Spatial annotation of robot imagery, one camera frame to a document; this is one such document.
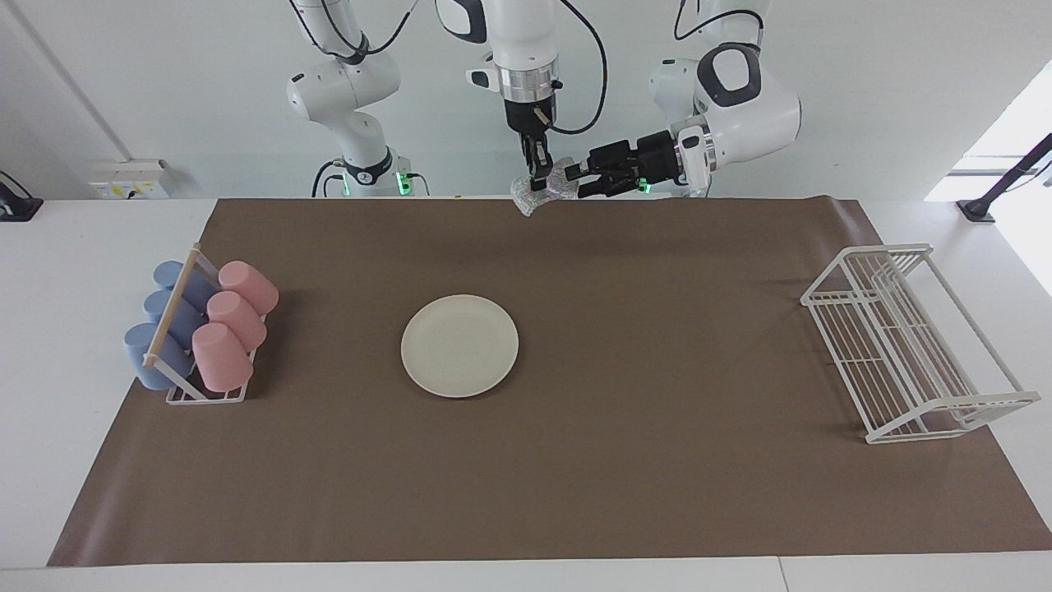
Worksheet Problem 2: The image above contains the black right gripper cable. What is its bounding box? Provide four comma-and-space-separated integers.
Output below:
547, 0, 610, 136

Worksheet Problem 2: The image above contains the blue plastic cup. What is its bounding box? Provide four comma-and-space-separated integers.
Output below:
124, 322, 195, 391
144, 289, 208, 346
153, 261, 219, 309

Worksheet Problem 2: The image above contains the small black table clamp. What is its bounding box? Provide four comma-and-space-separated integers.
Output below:
0, 170, 44, 223

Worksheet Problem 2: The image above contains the white wire basket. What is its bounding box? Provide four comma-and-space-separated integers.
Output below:
801, 243, 1041, 445

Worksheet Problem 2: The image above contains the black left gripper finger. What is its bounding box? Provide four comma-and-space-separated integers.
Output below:
565, 141, 632, 178
578, 169, 638, 199

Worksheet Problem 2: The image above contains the black pole with clamp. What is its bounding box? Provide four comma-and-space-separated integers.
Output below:
957, 132, 1052, 223

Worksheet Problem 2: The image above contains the silver mesh sponge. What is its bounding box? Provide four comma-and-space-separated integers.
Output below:
510, 159, 578, 218

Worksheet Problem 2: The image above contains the pink plastic cup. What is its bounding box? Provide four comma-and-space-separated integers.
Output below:
191, 322, 254, 393
218, 261, 279, 317
206, 291, 268, 352

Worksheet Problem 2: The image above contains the cream round plate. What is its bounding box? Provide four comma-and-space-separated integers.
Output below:
400, 294, 519, 400

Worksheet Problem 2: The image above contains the white cup rack wooden rod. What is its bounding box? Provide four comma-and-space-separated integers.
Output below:
141, 243, 257, 405

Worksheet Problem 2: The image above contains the brown table mat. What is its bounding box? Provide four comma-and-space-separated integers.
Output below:
47, 197, 1052, 568

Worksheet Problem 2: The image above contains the white wall power outlet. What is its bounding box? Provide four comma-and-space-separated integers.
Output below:
86, 159, 169, 200

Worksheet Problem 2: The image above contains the black right base cable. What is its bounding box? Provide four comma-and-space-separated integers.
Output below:
311, 159, 348, 198

